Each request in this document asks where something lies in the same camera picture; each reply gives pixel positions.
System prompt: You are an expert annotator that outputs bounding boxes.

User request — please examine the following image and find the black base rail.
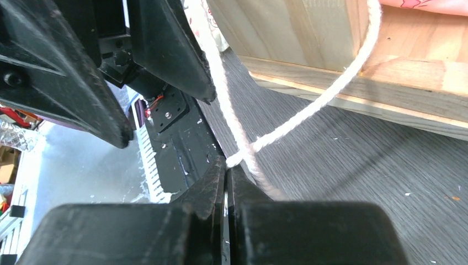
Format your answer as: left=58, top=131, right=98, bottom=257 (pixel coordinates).
left=128, top=87, right=223, bottom=204

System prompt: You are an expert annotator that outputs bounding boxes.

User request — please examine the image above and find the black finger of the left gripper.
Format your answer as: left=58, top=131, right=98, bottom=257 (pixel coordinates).
left=127, top=0, right=216, bottom=103
left=1, top=1, right=133, bottom=149

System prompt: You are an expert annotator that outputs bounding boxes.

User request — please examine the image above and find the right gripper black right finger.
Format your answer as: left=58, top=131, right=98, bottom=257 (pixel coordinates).
left=226, top=166, right=408, bottom=264

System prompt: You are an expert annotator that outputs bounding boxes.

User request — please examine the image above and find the wooden slatted pet bed frame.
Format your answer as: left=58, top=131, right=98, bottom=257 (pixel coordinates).
left=208, top=1, right=467, bottom=140

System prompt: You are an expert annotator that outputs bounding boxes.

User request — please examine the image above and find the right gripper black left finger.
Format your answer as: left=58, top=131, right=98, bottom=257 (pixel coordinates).
left=18, top=156, right=226, bottom=264

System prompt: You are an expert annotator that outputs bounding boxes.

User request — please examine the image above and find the pink printed cushion with ties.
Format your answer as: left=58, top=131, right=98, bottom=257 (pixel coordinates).
left=182, top=1, right=467, bottom=199

